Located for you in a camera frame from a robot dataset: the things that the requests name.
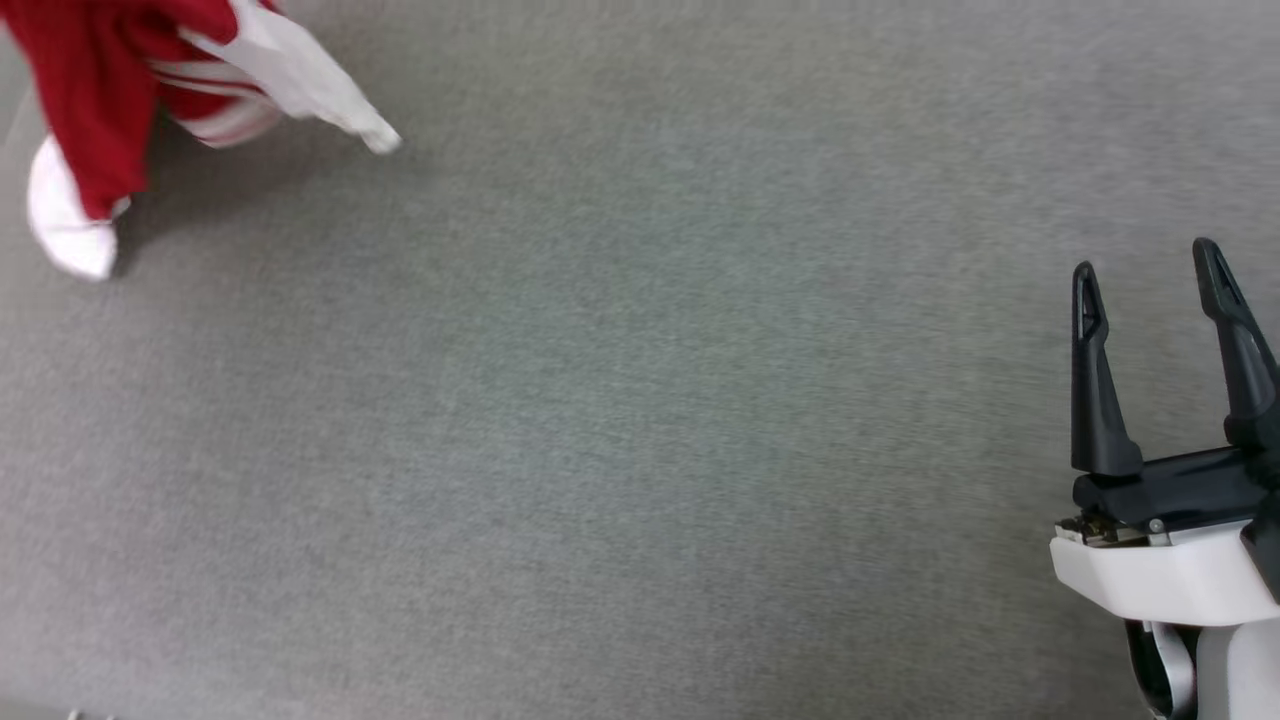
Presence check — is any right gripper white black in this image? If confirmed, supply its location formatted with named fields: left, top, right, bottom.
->
left=1049, top=237, right=1280, bottom=628

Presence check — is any red and white garment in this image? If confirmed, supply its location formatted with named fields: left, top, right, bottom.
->
left=0, top=0, right=404, bottom=282

